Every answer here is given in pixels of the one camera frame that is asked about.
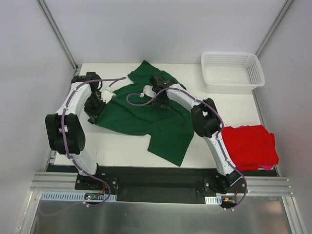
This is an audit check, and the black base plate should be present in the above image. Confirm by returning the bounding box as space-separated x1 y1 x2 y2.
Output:
75 166 247 204

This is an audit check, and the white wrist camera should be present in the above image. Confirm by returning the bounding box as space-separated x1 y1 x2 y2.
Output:
101 89 116 103
139 85 156 98

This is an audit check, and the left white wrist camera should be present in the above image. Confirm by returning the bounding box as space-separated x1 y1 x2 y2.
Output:
101 89 116 103

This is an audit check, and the white plastic basket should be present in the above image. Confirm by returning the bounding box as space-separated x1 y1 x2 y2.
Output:
201 52 265 94

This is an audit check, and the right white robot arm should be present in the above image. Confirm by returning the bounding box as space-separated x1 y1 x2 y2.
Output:
149 73 242 194

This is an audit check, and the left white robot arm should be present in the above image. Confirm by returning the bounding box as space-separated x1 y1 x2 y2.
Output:
45 72 107 190

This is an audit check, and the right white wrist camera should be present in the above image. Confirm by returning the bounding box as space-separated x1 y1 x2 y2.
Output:
139 85 156 98

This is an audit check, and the white cable duct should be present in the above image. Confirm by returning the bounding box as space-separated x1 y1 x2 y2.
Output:
205 195 222 205
41 192 117 202

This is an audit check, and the pink folded t shirt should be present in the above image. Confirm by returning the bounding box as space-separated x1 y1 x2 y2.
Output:
259 165 274 171

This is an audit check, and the red folded t shirt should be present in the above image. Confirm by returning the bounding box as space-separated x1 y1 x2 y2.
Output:
222 125 279 171

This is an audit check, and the left white cable duct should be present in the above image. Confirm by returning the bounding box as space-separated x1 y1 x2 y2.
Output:
41 192 117 202

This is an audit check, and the green t shirt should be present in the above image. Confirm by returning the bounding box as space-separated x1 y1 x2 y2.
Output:
94 60 194 166

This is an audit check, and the aluminium frame rail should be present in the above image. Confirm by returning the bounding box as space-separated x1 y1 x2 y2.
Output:
30 172 295 196

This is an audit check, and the right white cable duct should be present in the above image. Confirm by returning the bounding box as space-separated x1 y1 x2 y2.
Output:
205 195 222 205

